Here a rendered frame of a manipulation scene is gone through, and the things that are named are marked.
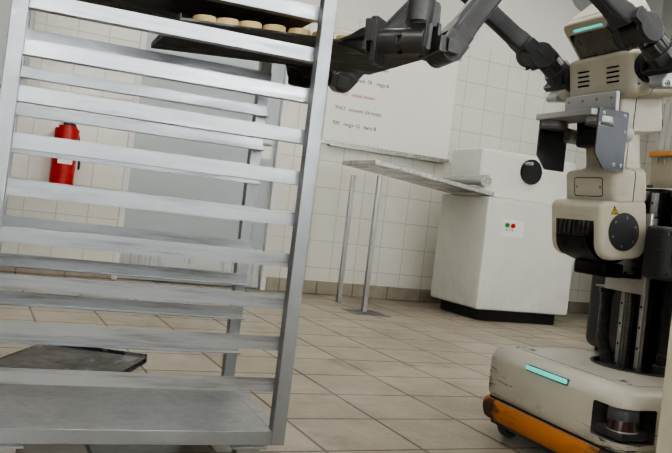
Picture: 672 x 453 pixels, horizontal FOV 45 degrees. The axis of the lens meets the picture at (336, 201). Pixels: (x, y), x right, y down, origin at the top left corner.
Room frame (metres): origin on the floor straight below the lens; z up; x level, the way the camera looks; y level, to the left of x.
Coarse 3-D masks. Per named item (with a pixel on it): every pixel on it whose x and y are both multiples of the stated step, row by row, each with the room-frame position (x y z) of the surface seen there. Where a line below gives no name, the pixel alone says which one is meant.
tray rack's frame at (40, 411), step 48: (0, 96) 1.49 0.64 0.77; (0, 144) 1.49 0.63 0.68; (0, 192) 1.50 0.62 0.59; (0, 384) 1.83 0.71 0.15; (0, 432) 1.52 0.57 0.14; (48, 432) 1.55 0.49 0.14; (96, 432) 1.58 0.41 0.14; (144, 432) 1.62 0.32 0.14; (192, 432) 1.65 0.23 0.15; (240, 432) 1.69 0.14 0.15
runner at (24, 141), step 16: (16, 144) 1.53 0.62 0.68; (32, 144) 1.54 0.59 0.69; (48, 144) 1.55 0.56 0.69; (64, 144) 1.56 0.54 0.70; (80, 144) 1.57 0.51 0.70; (96, 144) 1.59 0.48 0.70; (112, 160) 1.60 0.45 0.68; (128, 160) 1.61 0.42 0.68; (144, 160) 1.62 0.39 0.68; (160, 160) 1.63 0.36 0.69; (176, 160) 1.64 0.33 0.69; (192, 160) 1.66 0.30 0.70; (208, 160) 1.67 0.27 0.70; (240, 176) 1.69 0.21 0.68; (256, 176) 1.71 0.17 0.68; (272, 176) 1.72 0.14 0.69; (288, 176) 1.73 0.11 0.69
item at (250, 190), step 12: (252, 120) 2.15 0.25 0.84; (264, 120) 2.14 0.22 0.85; (252, 156) 2.14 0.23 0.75; (252, 192) 2.14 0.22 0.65; (252, 204) 2.14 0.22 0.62; (240, 228) 2.14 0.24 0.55; (240, 264) 2.14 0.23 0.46; (240, 288) 2.14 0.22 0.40; (228, 324) 2.15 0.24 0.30; (240, 324) 2.14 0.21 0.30; (228, 360) 2.14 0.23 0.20; (228, 372) 2.14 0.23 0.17
